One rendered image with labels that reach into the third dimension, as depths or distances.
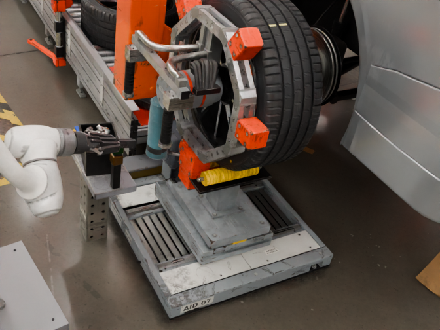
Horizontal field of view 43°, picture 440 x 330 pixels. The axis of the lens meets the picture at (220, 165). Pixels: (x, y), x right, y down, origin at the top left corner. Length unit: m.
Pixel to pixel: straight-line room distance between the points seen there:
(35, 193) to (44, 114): 1.75
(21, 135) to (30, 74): 2.08
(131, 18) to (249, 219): 0.99
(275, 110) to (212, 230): 0.73
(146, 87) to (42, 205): 1.03
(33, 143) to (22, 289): 0.47
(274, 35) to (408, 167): 0.61
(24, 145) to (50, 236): 0.93
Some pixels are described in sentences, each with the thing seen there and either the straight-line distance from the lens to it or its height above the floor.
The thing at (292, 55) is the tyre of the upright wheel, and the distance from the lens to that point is 1.88.
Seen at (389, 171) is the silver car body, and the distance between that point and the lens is 1.96.
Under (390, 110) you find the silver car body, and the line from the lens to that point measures 1.91.
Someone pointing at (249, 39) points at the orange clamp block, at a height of 1.14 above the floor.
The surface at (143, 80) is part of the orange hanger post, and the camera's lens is 2.53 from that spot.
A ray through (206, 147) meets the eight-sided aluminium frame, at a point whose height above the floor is 0.61.
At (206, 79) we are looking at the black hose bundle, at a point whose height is 1.00.
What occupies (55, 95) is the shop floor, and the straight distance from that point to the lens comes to 3.59.
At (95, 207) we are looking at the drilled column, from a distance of 2.45.
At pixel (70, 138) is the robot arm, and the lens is 1.81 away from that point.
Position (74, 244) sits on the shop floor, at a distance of 2.57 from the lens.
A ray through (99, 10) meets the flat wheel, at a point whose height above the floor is 0.50.
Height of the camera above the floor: 1.83
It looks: 36 degrees down
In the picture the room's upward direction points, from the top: 11 degrees clockwise
